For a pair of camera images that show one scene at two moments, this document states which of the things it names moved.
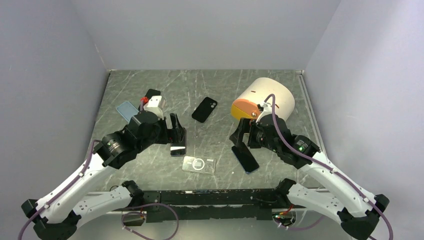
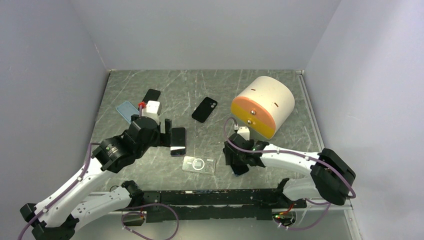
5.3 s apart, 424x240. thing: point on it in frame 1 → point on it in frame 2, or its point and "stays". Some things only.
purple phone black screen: [178, 149] stays
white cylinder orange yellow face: [255, 93] stays
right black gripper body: [256, 138] → [237, 158]
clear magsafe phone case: [199, 164] stays
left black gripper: [178, 131] → [163, 139]
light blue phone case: [127, 110] stays
